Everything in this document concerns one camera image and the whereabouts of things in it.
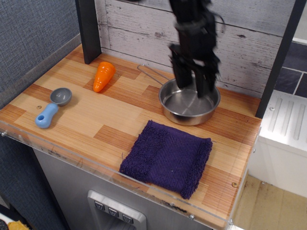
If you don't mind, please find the dark frame post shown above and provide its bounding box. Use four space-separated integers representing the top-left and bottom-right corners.
255 0 307 118
75 0 101 64

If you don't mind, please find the clear acrylic table guard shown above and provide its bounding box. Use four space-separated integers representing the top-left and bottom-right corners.
0 122 233 230

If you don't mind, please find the orange toy carrot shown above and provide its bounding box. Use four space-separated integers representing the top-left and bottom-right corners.
93 62 116 92

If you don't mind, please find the stainless steel pan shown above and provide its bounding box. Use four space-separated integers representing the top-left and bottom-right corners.
137 64 221 126

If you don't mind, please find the dark right frame post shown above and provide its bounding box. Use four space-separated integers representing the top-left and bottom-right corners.
255 0 307 118

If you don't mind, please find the blue grey measuring scoop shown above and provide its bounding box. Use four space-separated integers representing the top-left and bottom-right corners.
35 87 72 128

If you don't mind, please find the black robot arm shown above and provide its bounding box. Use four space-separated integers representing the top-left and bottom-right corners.
169 0 220 98

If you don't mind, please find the white ridged side counter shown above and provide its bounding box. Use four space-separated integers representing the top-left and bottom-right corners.
248 91 307 197

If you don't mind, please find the purple folded cloth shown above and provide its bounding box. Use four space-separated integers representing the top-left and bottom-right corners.
119 120 213 199

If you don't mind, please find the yellow object bottom left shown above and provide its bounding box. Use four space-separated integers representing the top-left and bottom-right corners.
7 221 30 230

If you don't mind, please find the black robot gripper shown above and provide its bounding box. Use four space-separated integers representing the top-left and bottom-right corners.
169 20 220 98

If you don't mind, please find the silver dispenser button panel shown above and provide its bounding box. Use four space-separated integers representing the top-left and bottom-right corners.
87 190 147 230

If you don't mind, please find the dark left frame post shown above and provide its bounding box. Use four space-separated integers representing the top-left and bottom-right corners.
75 0 101 64

